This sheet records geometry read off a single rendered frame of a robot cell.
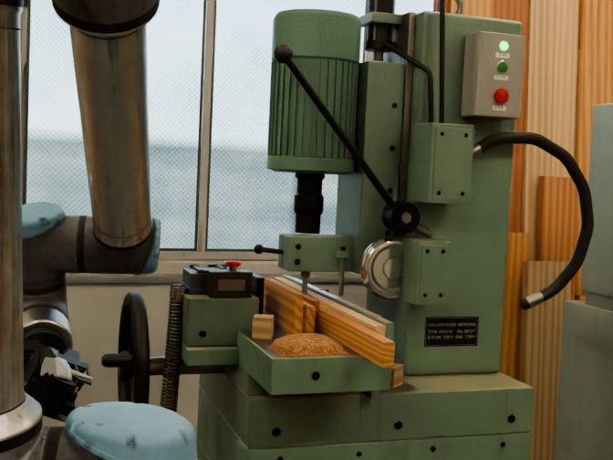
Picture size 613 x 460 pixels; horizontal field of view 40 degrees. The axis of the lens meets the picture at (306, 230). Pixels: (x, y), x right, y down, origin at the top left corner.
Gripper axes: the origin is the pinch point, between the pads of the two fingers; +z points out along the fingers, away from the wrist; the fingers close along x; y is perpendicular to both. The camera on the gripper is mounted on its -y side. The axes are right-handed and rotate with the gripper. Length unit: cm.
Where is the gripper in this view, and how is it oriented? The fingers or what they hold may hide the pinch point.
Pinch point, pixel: (35, 424)
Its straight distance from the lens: 116.1
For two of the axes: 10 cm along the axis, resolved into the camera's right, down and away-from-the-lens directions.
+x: -5.5, 8.2, 1.8
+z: 3.2, 4.0, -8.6
